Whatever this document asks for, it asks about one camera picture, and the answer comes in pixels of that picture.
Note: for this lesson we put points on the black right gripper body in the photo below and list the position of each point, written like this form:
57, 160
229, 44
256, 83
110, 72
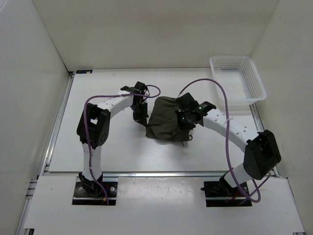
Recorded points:
184, 123

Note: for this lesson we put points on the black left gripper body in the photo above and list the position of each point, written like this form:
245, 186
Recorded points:
140, 111

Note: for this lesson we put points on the olive green shorts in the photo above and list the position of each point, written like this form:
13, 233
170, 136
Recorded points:
163, 123

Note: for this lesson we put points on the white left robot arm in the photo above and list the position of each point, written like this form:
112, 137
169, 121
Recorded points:
93, 130

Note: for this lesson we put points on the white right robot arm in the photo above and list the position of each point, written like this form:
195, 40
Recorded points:
261, 153

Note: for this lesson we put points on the white plastic mesh basket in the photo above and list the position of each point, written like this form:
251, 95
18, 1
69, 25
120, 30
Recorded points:
239, 78

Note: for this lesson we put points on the small blue corner label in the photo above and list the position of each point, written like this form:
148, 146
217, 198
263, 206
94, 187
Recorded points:
84, 71

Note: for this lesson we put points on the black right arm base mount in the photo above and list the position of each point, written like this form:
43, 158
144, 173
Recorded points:
217, 197

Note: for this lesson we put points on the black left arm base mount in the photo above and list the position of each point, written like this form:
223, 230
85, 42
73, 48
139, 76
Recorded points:
90, 193

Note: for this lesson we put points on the aluminium frame rail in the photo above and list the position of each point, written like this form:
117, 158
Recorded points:
159, 184

